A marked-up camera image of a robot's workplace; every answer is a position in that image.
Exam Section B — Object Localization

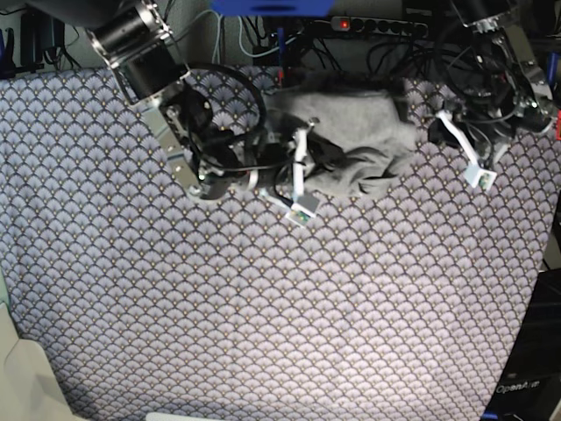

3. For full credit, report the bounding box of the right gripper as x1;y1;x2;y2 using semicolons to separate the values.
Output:
259;117;345;226

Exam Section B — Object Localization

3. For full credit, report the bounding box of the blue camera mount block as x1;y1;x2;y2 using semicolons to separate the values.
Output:
211;0;334;17

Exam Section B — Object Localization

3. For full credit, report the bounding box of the orange-tipped table clamp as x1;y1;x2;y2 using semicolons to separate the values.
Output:
277;26;291;88

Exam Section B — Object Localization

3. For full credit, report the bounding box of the black power strip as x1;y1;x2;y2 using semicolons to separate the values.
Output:
330;16;429;39

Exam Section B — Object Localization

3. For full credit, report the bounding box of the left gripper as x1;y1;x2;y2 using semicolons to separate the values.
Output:
428;110;508;192

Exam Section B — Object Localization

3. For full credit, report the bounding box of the blue clamp at right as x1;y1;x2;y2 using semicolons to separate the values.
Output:
545;51;560;89

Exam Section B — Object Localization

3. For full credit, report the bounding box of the beige chair at corner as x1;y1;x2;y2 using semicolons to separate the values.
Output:
1;282;78;420

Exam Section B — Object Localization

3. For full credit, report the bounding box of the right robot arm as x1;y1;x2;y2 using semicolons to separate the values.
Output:
34;1;340;225

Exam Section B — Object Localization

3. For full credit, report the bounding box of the blue clamp at left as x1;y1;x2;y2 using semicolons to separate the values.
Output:
1;28;45;80

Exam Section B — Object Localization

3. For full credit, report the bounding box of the blue clamp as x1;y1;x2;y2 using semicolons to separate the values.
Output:
1;28;45;80
545;51;560;89

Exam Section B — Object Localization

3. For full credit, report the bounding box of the fan-patterned tablecloth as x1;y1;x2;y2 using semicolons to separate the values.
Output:
1;70;560;420

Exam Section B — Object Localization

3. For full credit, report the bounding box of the black OpenArm box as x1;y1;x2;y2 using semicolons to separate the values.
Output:
481;269;560;420

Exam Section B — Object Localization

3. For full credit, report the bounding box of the grey T-shirt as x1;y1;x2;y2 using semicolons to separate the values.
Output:
265;88;419;200

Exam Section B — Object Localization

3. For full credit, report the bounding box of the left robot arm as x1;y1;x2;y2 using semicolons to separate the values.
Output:
429;1;557;191

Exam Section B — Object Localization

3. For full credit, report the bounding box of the red clamp pad right edge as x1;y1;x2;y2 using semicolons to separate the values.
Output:
556;110;561;140

